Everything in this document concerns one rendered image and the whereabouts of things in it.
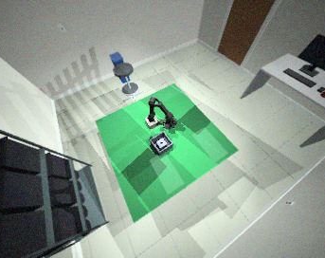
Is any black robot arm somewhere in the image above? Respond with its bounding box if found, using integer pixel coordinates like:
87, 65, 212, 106
147, 97, 178, 130

